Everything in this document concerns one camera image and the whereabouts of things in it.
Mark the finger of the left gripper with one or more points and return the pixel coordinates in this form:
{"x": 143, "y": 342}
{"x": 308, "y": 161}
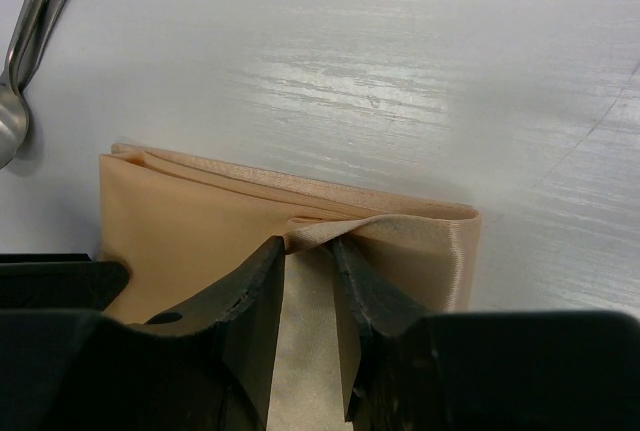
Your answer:
{"x": 60, "y": 281}

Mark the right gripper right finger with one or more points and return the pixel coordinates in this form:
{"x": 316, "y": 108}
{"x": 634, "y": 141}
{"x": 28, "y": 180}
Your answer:
{"x": 383, "y": 341}

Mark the silver metal spoon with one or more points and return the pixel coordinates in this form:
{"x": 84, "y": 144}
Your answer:
{"x": 15, "y": 111}

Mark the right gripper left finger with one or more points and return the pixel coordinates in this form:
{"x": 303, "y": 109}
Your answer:
{"x": 223, "y": 341}

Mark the orange cloth napkin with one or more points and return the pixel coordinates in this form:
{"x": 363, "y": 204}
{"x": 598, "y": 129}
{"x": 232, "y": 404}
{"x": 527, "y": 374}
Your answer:
{"x": 180, "y": 222}

